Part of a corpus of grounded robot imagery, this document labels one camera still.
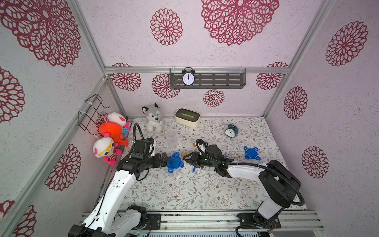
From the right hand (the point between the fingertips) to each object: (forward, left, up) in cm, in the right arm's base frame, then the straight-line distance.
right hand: (183, 158), depth 80 cm
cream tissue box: (+41, -1, -9) cm, 42 cm away
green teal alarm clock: (+28, -33, -11) cm, 45 cm away
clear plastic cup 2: (-3, +4, -14) cm, 15 cm away
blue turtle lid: (0, +5, -4) cm, 6 cm away
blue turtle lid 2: (+14, -45, -17) cm, 50 cm away
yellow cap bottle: (+3, -1, -1) cm, 3 cm away
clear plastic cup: (+22, +10, -15) cm, 29 cm away
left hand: (-2, +11, +1) cm, 12 cm away
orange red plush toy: (+16, +42, +4) cm, 45 cm away
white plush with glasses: (+3, +42, +6) cm, 42 cm away
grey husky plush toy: (+29, +21, -1) cm, 36 cm away
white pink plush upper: (+25, +43, +5) cm, 50 cm away
